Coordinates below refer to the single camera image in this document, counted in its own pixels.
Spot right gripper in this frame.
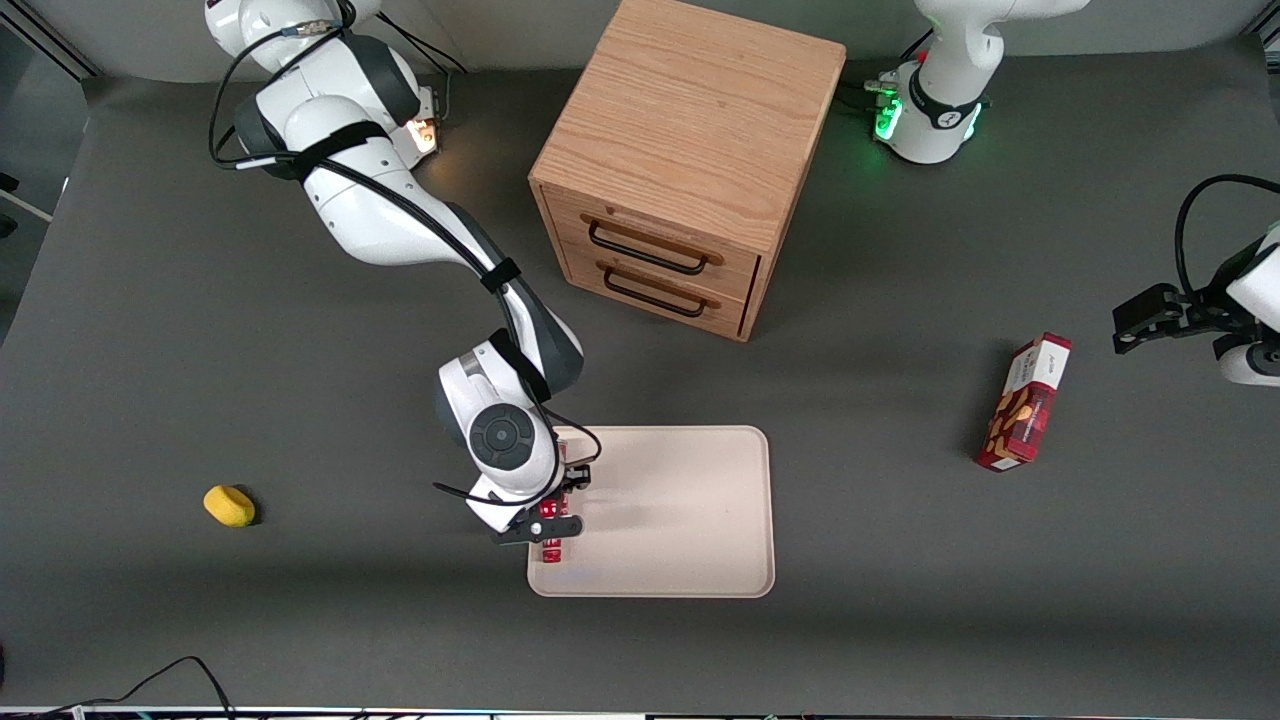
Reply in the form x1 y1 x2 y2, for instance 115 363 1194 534
468 463 593 534

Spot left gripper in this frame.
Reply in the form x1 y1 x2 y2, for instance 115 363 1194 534
1113 284 1229 356

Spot beige plastic tray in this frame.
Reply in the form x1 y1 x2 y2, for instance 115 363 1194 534
527 426 776 599

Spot red cookie box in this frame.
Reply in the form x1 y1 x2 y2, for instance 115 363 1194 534
976 333 1073 473

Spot wooden drawer front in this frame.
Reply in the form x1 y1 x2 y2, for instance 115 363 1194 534
545 185 763 301
565 248 753 336

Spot yellow sponge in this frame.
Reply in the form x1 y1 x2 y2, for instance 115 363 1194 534
203 485 256 528

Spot wooden drawer cabinet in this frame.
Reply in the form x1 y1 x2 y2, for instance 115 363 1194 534
528 0 848 344

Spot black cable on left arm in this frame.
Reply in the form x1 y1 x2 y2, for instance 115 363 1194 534
1175 174 1280 296

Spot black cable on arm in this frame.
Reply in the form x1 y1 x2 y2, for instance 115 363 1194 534
1175 174 1280 296
208 0 603 506

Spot black metal drawer handle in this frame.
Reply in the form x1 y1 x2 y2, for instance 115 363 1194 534
602 265 709 319
587 218 713 276

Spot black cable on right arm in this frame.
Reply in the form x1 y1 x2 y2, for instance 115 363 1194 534
208 0 603 506

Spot black left arm base cables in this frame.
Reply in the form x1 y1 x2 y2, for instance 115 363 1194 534
838 28 936 113

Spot black cable on table edge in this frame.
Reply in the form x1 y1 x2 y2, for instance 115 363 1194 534
0 656 236 720

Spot black right arm base cable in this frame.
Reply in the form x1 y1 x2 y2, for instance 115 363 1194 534
385 15 471 76

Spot grey aluminium frame rail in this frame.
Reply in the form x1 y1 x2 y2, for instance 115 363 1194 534
0 0 101 81

